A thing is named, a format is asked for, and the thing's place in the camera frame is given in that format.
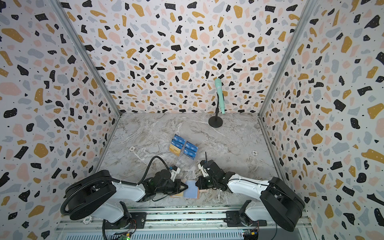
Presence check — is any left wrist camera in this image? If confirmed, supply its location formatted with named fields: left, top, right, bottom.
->
left=170, top=166, right=181, bottom=182

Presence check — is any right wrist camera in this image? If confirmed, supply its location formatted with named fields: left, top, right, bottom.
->
left=198, top=164, right=209, bottom=178

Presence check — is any black microphone stand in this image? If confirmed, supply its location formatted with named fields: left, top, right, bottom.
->
left=208, top=98, right=223, bottom=128

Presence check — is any black corrugated cable conduit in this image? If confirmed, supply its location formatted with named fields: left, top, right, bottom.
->
left=59, top=155, right=171, bottom=215

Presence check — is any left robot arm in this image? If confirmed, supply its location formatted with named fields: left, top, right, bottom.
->
left=60, top=168, right=189, bottom=229

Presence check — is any gold VIP card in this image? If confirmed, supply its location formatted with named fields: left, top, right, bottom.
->
left=171, top=192, right=184, bottom=198
left=169, top=144, right=182, bottom=156

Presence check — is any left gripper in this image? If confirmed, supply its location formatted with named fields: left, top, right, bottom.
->
left=157, top=178, right=191, bottom=196

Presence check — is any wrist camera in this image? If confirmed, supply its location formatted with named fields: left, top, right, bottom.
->
left=198, top=164, right=209, bottom=178
left=170, top=166, right=181, bottom=182

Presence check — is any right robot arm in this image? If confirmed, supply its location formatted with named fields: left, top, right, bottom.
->
left=196, top=160, right=305, bottom=232

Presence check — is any blue card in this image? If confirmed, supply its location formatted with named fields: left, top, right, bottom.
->
left=183, top=149, right=197, bottom=159
left=171, top=140, right=183, bottom=149
left=185, top=142, right=198, bottom=153
left=173, top=135, right=186, bottom=145

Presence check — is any pink leather card holder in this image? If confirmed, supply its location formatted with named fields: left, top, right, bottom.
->
left=182, top=180, right=206, bottom=199

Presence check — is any mint green microphone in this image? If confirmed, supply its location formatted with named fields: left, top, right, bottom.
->
left=215, top=78, right=225, bottom=114

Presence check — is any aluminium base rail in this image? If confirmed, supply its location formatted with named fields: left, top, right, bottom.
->
left=52, top=206, right=316, bottom=240

